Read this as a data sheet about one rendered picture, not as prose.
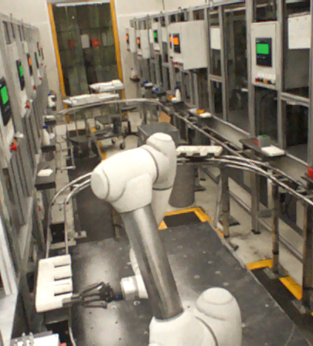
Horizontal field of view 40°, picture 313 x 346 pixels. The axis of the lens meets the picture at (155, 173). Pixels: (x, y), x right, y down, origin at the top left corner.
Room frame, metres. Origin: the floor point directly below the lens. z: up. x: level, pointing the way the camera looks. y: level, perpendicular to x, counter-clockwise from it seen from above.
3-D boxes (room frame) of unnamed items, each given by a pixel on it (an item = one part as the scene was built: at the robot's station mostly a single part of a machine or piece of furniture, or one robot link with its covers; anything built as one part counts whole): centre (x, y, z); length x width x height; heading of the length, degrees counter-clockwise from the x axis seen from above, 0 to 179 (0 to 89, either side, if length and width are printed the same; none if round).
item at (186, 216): (3.72, -0.25, 0.01); 1.00 x 0.55 x 0.01; 10
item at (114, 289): (1.49, 0.22, 0.88); 0.09 x 0.07 x 0.08; 101
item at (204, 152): (3.41, -0.36, 0.84); 0.37 x 0.14 x 0.10; 68
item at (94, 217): (6.01, 0.94, 0.01); 5.85 x 0.59 x 0.01; 10
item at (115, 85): (8.30, 0.74, 0.48); 0.84 x 0.58 x 0.97; 18
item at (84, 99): (6.97, 0.91, 0.48); 0.88 x 0.56 x 0.96; 118
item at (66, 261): (1.64, 0.48, 0.84); 0.36 x 0.14 x 0.10; 10
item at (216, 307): (1.30, -0.17, 0.85); 0.18 x 0.16 x 0.22; 132
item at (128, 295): (1.50, 0.15, 0.88); 0.09 x 0.06 x 0.09; 11
